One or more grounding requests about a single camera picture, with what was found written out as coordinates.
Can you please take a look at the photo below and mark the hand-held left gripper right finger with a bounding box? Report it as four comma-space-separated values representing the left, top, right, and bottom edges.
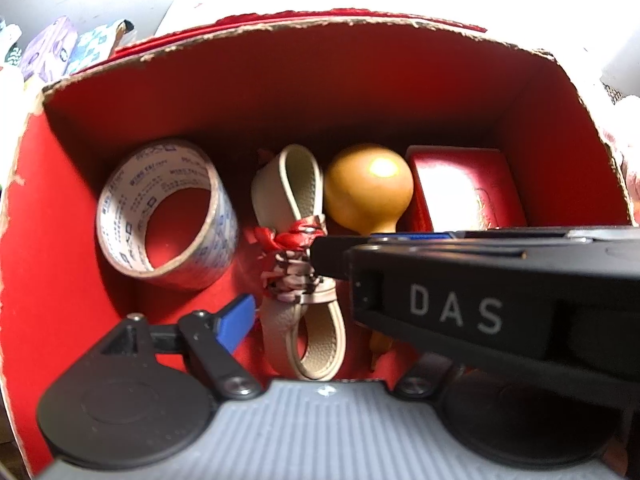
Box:
392, 355, 455, 401

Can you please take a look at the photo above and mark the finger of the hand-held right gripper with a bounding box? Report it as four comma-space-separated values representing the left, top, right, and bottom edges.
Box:
366, 226, 640, 248
309, 234, 358, 282

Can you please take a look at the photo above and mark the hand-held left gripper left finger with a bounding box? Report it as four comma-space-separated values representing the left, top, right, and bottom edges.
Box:
97, 294, 264, 402

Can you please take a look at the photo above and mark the beige leather strap keychain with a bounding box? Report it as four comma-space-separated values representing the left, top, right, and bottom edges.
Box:
250, 144, 347, 382

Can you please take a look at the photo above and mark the tall red gift box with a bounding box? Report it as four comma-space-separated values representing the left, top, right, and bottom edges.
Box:
404, 145, 529, 234

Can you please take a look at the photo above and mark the wooden gourd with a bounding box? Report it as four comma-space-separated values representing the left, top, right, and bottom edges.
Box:
323, 143, 415, 372

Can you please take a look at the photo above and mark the red cardboard container box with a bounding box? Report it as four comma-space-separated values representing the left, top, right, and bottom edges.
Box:
0, 9, 640, 480

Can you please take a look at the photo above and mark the printed packing tape roll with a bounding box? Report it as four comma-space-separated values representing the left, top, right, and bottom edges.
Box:
95, 137, 240, 292

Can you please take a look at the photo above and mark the blue checkered cloth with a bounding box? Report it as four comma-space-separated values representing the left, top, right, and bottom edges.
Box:
65, 20, 137, 77

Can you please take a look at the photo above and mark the purple printed package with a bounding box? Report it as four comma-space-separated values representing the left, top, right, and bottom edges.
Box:
19, 16, 79, 82

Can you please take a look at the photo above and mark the pile of folded clothes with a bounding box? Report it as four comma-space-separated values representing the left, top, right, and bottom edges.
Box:
0, 19, 24, 83

